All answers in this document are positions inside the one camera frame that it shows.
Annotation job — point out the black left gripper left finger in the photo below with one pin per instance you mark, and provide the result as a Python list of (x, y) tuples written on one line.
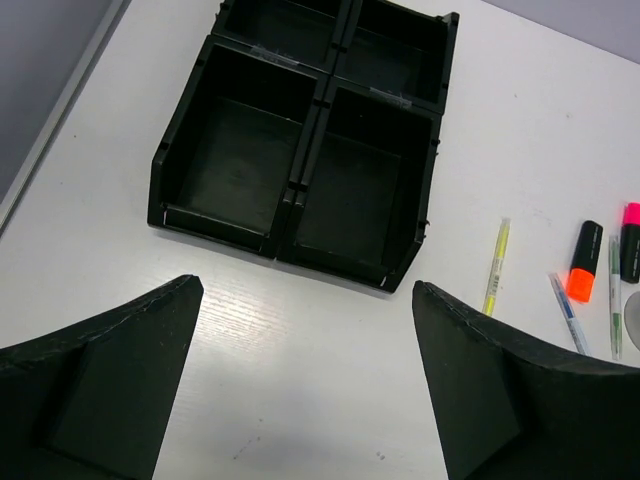
[(93, 400)]

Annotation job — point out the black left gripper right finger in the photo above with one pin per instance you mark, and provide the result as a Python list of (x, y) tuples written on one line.
[(509, 405)]

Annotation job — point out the clear jar of paper clips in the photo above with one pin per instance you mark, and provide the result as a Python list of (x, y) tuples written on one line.
[(632, 318)]

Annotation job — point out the blue thin pen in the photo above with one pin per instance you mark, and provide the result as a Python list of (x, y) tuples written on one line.
[(571, 320)]

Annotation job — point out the yellow thin pen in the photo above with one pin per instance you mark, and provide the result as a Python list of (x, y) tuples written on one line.
[(496, 267)]

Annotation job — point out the orange cap black highlighter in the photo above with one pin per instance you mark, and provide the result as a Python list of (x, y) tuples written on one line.
[(584, 263)]

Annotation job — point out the green thin pen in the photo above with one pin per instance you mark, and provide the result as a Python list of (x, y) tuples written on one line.
[(615, 307)]

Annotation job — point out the pink cap black highlighter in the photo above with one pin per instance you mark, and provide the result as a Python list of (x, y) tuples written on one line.
[(630, 244)]

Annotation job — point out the black four-compartment organizer tray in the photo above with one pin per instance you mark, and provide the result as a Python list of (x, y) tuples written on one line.
[(307, 133)]

